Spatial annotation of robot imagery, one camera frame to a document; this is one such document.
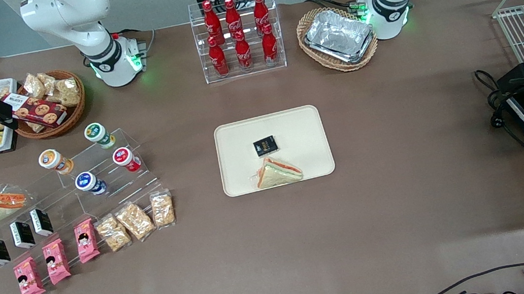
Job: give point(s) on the green cap gum bottle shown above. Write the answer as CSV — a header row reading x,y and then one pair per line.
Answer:
x,y
97,134

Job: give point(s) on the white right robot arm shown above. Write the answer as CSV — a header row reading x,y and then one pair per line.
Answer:
x,y
70,20

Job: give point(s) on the orange cap gum bottle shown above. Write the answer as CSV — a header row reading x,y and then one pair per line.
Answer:
x,y
52,160

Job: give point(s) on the blue cap gum bottle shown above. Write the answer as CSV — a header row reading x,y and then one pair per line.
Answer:
x,y
88,182

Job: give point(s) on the red cap gum bottle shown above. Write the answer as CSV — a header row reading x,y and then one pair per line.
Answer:
x,y
125,157

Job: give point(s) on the beige plastic tray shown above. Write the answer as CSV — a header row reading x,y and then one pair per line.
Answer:
x,y
301,136

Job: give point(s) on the red cookie box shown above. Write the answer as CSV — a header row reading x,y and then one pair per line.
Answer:
x,y
42,114

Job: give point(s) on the brown wicker basket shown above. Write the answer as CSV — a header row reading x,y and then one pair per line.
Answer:
x,y
75,114

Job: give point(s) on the clear acrylic step shelf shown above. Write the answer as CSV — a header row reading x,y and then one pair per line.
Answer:
x,y
111,201

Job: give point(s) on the pink snack packet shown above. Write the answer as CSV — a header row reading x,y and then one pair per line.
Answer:
x,y
86,241
29,279
56,262

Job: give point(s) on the stacked aluminium foil trays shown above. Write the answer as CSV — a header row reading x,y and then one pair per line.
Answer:
x,y
339,36

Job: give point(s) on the red cola bottle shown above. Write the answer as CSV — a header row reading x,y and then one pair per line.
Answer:
x,y
210,18
232,15
270,47
218,61
260,8
243,54

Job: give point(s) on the light wicker basket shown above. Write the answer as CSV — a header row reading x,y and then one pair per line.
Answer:
x,y
309,25

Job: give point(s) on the clear acrylic bottle rack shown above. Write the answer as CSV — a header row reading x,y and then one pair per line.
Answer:
x,y
256,68

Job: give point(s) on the small black snack packet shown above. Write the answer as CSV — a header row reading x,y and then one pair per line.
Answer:
x,y
265,146

